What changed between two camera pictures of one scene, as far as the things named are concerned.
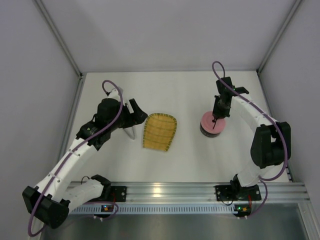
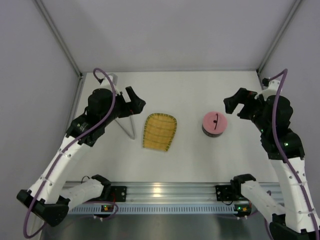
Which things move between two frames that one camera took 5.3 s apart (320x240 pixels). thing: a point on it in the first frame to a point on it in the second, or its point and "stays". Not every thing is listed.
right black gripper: x=219 y=113 to x=243 y=105
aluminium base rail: x=201 y=193 stays
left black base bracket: x=118 y=193 stays
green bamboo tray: x=159 y=131 stays
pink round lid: x=207 y=123 stays
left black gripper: x=132 y=117 to x=128 y=105
